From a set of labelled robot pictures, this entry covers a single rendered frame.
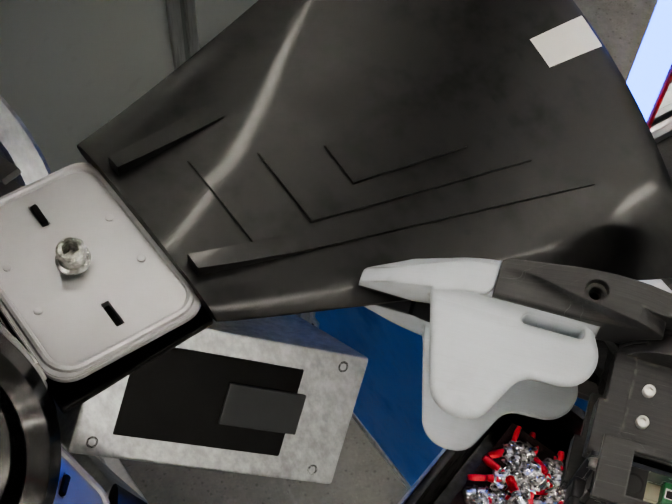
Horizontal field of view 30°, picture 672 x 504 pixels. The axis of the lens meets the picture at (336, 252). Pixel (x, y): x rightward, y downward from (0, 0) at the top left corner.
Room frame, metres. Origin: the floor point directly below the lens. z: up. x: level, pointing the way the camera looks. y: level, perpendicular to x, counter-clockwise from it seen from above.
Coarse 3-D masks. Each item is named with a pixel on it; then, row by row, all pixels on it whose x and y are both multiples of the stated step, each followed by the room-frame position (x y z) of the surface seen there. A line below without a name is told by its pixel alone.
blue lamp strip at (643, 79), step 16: (656, 16) 0.45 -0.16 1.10; (656, 32) 0.45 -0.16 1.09; (640, 48) 0.45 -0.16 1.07; (656, 48) 0.45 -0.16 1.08; (640, 64) 0.45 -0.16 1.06; (656, 64) 0.44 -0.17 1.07; (640, 80) 0.45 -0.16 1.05; (656, 80) 0.44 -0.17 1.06; (640, 96) 0.45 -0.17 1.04; (656, 96) 0.44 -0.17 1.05
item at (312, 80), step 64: (320, 0) 0.37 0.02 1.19; (384, 0) 0.38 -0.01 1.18; (448, 0) 0.38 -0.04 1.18; (512, 0) 0.39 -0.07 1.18; (192, 64) 0.33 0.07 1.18; (256, 64) 0.33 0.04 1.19; (320, 64) 0.34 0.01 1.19; (384, 64) 0.34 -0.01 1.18; (448, 64) 0.35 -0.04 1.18; (512, 64) 0.35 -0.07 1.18; (576, 64) 0.36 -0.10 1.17; (128, 128) 0.29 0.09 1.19; (192, 128) 0.29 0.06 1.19; (256, 128) 0.30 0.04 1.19; (320, 128) 0.30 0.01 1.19; (384, 128) 0.30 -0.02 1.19; (448, 128) 0.31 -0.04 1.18; (512, 128) 0.32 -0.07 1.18; (576, 128) 0.33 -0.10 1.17; (640, 128) 0.34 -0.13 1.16; (128, 192) 0.26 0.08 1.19; (192, 192) 0.26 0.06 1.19; (256, 192) 0.27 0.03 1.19; (320, 192) 0.27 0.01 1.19; (384, 192) 0.27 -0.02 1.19; (448, 192) 0.28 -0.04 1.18; (512, 192) 0.29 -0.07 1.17; (576, 192) 0.30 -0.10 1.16; (640, 192) 0.31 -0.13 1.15; (192, 256) 0.23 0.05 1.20; (256, 256) 0.23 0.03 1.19; (320, 256) 0.24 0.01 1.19; (384, 256) 0.25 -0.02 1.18; (448, 256) 0.25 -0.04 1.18; (512, 256) 0.26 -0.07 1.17; (576, 256) 0.27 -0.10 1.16; (640, 256) 0.28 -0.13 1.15
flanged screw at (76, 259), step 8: (64, 240) 0.23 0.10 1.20; (72, 240) 0.23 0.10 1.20; (80, 240) 0.23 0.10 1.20; (56, 248) 0.23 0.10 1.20; (64, 248) 0.23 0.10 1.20; (72, 248) 0.23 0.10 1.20; (80, 248) 0.23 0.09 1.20; (56, 256) 0.23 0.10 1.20; (64, 256) 0.22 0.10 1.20; (72, 256) 0.22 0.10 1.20; (80, 256) 0.22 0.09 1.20; (88, 256) 0.23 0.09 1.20; (56, 264) 0.22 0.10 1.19; (64, 264) 0.22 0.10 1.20; (72, 264) 0.22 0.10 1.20; (80, 264) 0.22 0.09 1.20; (88, 264) 0.23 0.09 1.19; (64, 272) 0.22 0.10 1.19; (72, 272) 0.22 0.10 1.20; (80, 272) 0.22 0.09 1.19
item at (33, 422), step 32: (0, 320) 0.22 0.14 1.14; (0, 352) 0.17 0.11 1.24; (0, 384) 0.16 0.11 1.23; (32, 384) 0.16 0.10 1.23; (0, 416) 0.15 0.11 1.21; (32, 416) 0.15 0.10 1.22; (0, 448) 0.15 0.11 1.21; (32, 448) 0.15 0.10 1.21; (0, 480) 0.14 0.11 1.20; (32, 480) 0.14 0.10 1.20
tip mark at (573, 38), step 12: (564, 24) 0.38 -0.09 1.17; (576, 24) 0.38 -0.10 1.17; (540, 36) 0.37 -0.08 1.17; (552, 36) 0.37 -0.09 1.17; (564, 36) 0.37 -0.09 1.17; (576, 36) 0.38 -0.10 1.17; (588, 36) 0.38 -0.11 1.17; (540, 48) 0.36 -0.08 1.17; (552, 48) 0.37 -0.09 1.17; (564, 48) 0.37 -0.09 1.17; (576, 48) 0.37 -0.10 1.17; (588, 48) 0.37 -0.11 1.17; (552, 60) 0.36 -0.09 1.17; (564, 60) 0.36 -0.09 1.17
